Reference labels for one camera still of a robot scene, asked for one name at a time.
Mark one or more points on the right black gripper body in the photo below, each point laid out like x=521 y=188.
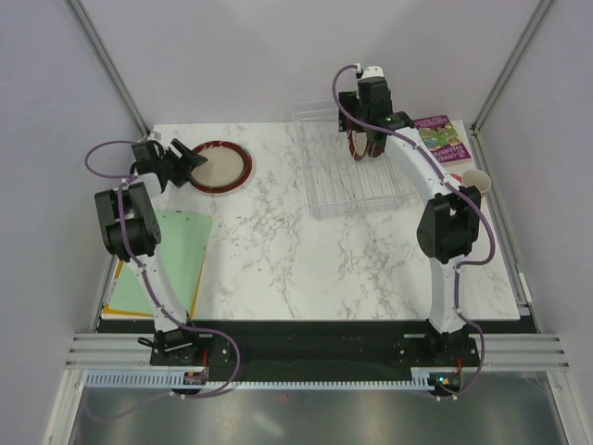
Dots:
x=350 y=100

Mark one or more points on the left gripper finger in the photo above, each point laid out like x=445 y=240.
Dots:
x=184 y=167
x=180 y=148

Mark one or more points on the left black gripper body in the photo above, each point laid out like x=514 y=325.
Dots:
x=168 y=163

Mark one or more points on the dark red floral plate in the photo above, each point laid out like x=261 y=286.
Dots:
x=361 y=147

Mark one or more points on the dark red rimmed plate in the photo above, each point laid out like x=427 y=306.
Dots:
x=227 y=168

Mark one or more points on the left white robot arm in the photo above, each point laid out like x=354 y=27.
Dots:
x=130 y=230

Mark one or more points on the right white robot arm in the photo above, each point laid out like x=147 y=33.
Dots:
x=450 y=223

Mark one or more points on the green folder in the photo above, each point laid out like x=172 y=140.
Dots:
x=184 y=240

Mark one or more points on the purple illustrated book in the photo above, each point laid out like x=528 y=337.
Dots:
x=443 y=140

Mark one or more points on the orange mug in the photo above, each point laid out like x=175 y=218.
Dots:
x=475 y=178

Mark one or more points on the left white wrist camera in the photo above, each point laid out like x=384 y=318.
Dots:
x=155 y=136

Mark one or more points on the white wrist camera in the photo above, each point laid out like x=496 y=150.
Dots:
x=369 y=75
x=155 y=136

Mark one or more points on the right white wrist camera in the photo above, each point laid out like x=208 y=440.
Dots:
x=369 y=75

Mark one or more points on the clear wire dish rack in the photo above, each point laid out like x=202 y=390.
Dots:
x=335 y=183

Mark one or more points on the aluminium frame rail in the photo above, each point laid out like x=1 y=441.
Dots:
x=93 y=38

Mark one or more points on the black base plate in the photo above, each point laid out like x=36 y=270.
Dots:
x=319 y=351

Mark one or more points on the white slotted cable duct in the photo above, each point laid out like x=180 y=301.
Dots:
x=180 y=380

